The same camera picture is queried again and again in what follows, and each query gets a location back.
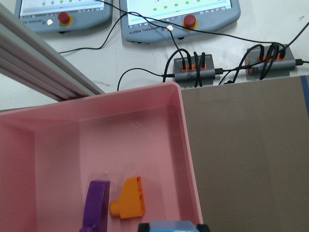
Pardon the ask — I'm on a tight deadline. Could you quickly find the aluminium frame post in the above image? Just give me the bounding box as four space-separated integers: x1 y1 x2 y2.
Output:
0 5 103 102

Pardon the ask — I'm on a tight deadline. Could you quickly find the purple toy block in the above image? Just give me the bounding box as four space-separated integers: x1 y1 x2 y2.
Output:
79 180 110 232

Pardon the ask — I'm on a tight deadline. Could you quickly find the grey usb hub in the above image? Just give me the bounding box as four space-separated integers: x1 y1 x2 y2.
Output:
245 47 296 79
173 54 216 87

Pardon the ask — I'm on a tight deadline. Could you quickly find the grey teach pendant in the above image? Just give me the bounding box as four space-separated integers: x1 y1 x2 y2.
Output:
119 0 241 43
14 0 113 33

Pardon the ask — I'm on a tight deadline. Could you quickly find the small blue toy block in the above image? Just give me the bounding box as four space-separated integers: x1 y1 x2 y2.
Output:
150 220 198 232

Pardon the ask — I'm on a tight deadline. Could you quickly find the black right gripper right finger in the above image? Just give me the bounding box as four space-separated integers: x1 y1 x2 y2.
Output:
197 224 210 232

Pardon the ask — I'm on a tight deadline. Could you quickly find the black pendant cable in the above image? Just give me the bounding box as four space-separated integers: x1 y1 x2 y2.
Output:
59 0 309 91

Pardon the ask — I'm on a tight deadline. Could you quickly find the orange toy block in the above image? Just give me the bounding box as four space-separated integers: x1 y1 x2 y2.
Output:
109 176 145 219

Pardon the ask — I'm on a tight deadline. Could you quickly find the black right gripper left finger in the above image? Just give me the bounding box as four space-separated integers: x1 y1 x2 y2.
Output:
138 223 150 232

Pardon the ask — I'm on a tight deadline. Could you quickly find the pink plastic box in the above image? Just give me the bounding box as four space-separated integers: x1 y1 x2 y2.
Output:
0 82 203 232

